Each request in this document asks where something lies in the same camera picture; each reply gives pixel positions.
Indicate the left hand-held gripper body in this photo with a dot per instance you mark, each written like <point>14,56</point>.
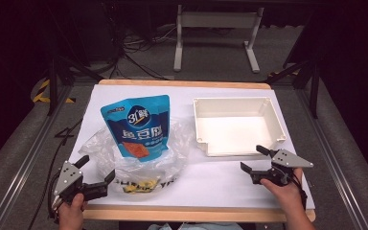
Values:
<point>66,180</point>

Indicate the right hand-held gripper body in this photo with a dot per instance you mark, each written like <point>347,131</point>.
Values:
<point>289,159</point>

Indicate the clear plastic bag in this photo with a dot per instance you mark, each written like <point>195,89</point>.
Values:
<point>124,167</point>

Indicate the person's left hand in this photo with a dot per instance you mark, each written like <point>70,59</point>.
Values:
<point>72,211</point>

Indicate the person's right hand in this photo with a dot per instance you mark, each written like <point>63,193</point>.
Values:
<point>284,193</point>

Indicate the white plastic box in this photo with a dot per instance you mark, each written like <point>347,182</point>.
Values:
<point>236,127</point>

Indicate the white table sheet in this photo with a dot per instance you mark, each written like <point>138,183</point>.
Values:
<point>204,185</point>

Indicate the blue snack pouch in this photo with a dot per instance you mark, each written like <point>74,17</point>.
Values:
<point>139,127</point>

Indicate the black metal stand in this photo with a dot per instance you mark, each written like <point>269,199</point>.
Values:
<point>314,86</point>
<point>53,83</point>

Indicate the white metal stand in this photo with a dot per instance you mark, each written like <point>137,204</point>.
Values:
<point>217,19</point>

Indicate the aluminium floor rail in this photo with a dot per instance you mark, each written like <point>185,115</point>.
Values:
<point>28,159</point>
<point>335,169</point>

